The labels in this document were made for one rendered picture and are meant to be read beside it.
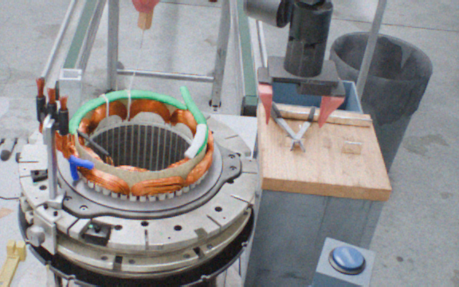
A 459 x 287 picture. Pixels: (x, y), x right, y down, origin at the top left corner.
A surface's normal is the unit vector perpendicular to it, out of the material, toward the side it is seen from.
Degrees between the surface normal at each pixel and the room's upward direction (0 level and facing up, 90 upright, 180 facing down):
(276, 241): 90
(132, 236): 0
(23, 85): 0
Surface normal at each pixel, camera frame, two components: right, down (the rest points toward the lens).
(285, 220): -0.02, 0.58
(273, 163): 0.11, -0.81
